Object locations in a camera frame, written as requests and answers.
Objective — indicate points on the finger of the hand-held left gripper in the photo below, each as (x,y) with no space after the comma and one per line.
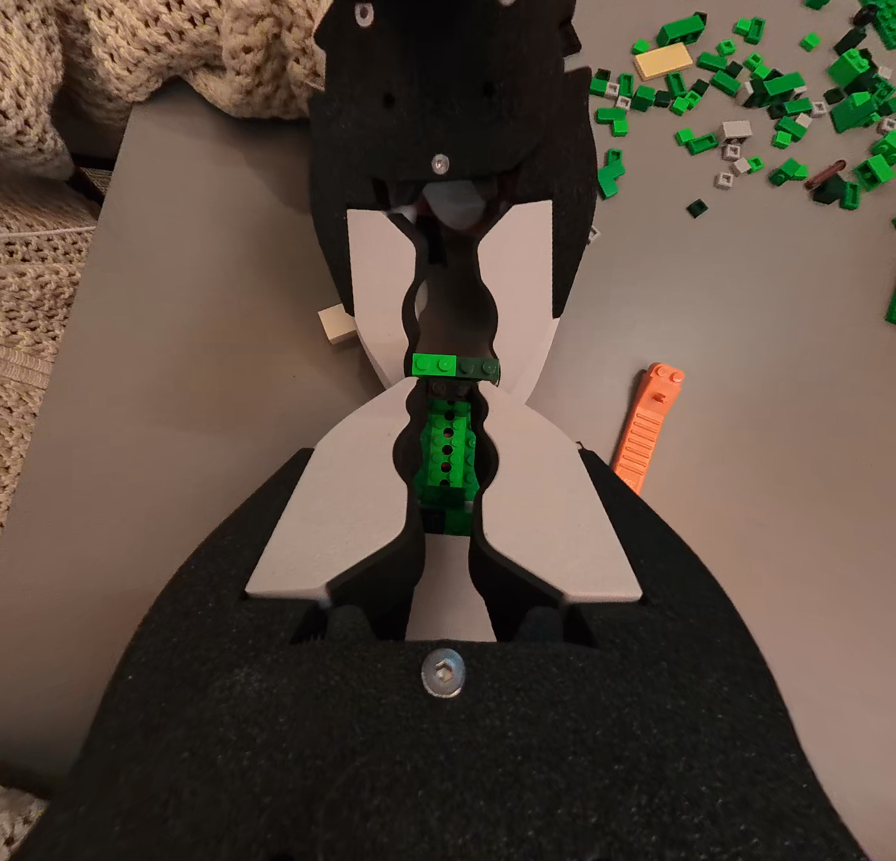
(378,280)
(521,280)

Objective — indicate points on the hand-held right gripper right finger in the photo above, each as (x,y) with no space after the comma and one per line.
(560,518)

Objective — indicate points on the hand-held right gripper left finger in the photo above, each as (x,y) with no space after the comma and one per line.
(336,518)

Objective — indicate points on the white lego brick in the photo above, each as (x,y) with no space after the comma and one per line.
(336,327)

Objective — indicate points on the green lego body build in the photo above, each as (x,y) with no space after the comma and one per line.
(448,448)

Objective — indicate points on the cream lego tile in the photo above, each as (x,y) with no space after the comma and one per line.
(663,60)

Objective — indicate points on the pile of loose lego bricks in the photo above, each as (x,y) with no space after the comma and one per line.
(682,30)

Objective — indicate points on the orange brick separator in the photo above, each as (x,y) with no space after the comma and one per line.
(647,420)

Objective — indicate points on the cream knitted sweater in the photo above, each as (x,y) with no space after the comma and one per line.
(35,280)

